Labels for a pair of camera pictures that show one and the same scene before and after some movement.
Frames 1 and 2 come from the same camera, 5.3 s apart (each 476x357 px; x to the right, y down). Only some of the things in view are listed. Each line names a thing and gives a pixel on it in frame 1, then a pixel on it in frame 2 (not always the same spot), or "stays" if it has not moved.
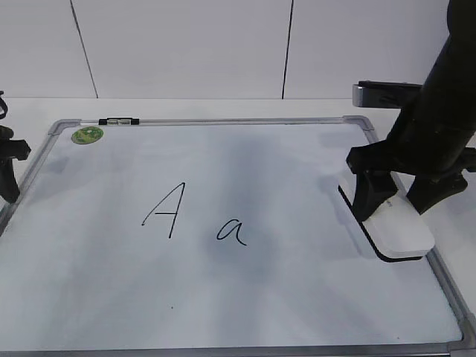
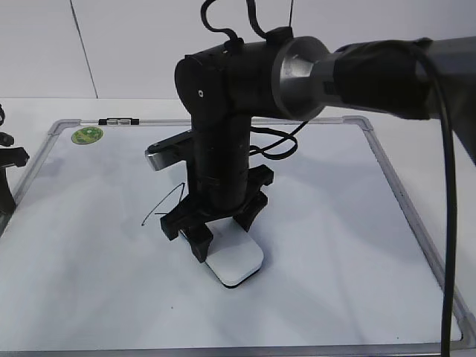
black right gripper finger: x=372 y=188 → x=201 y=238
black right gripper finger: x=427 y=190 → x=245 y=218
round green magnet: x=86 y=134 stays
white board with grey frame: x=211 y=237 stays
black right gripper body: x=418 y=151 → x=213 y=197
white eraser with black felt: x=396 y=231 → x=233 y=253
